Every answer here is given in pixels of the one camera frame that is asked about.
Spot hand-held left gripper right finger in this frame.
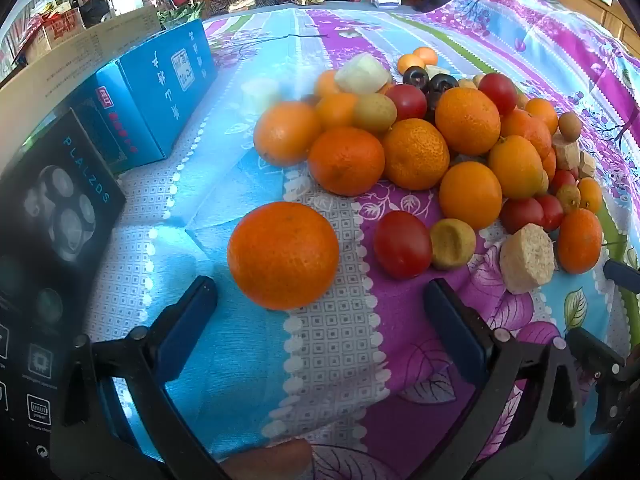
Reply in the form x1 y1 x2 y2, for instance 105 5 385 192
424 279 583 480

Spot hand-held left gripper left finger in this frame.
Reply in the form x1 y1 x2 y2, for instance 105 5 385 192
50 276 228 480

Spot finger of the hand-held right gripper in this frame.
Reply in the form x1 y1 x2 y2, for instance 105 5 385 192
565 327 640 436
602 260 640 294

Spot large orange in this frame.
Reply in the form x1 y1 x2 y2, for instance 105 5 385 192
227 201 341 311

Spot pile of oranges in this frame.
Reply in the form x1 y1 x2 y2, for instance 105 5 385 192
252 46 604 276

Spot yellow dented fruit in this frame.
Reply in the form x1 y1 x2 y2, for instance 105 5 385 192
430 218 477 271

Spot large beige sugarcane piece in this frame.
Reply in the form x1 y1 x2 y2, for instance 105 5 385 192
500 223 556 295

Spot scattered red tomatoes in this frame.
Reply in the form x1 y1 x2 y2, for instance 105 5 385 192
374 72 578 281

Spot black shaver box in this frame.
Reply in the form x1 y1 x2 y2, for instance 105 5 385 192
0 107 127 480

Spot floral striped bedsheet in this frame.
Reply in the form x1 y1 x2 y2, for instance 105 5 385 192
82 0 640 480

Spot greenish brown oval fruit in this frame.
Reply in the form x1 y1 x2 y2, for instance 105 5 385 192
352 92 397 134

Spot blue cardboard box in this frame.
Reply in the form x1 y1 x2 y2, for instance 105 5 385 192
70 19 219 173

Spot large white peeled chunk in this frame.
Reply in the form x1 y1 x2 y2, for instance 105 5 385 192
334 53 392 95

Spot long beige cardboard box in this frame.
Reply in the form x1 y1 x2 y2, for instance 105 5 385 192
0 6 162 171

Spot stacked cardboard boxes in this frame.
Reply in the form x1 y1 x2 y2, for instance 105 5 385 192
22 7 86 63

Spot black bag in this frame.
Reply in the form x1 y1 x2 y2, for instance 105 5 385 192
80 0 113 28

